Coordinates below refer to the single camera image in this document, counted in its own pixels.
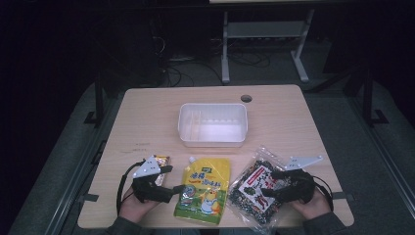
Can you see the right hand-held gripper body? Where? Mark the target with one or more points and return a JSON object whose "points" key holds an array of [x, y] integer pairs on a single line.
{"points": [[300, 187]]}

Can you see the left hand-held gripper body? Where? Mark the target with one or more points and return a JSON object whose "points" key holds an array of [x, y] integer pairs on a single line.
{"points": [[147, 168]]}

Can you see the gold foil snack packet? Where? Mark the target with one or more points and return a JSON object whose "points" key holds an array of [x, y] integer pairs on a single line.
{"points": [[162, 160]]}

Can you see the clear bag of dark snacks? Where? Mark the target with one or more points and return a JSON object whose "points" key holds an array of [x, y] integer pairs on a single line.
{"points": [[251, 202]]}

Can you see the yellow spouted pouch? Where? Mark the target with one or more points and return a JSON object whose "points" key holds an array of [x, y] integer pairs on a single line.
{"points": [[204, 189]]}

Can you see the white plastic bin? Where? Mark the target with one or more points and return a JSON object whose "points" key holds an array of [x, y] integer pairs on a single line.
{"points": [[212, 125]]}

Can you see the person's right hand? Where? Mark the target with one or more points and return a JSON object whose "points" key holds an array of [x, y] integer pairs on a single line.
{"points": [[313, 207]]}

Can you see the person's left hand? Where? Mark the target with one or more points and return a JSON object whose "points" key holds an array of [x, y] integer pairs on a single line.
{"points": [[135, 209]]}

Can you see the grey tape strip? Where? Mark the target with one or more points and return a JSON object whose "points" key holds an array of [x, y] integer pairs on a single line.
{"points": [[342, 196], [89, 197]]}

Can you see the black metal stand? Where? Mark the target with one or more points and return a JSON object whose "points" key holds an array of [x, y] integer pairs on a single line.
{"points": [[99, 98], [368, 98]]}

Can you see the white metal stand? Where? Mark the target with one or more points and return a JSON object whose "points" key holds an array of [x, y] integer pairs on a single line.
{"points": [[266, 30]]}

